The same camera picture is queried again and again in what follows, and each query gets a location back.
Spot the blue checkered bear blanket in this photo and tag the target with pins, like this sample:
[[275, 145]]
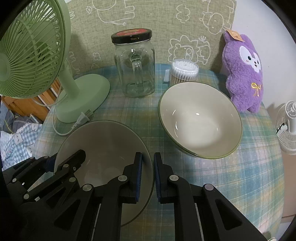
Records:
[[19, 146]]

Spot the cotton swab container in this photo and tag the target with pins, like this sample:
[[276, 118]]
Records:
[[183, 70]]

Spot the blue patterned bowl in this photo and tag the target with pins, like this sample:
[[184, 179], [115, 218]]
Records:
[[200, 120]]

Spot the green desk fan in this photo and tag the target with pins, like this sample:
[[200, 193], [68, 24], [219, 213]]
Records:
[[35, 41]]

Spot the grey striped pillow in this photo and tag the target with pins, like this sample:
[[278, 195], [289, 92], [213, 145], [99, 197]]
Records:
[[11, 121]]

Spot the glass jar with black lid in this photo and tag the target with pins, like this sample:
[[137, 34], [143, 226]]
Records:
[[134, 60]]

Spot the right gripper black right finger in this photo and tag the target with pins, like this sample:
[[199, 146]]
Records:
[[200, 212]]

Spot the floral bowl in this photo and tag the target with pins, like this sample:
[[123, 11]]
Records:
[[109, 147]]

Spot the white floor fan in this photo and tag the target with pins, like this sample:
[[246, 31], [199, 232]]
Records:
[[285, 127]]

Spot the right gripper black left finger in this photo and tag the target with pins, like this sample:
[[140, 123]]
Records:
[[97, 210]]

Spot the purple plush bunny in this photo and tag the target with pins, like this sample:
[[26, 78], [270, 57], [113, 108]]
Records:
[[245, 78]]

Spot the plaid green tablecloth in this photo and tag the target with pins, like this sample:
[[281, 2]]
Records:
[[252, 177]]

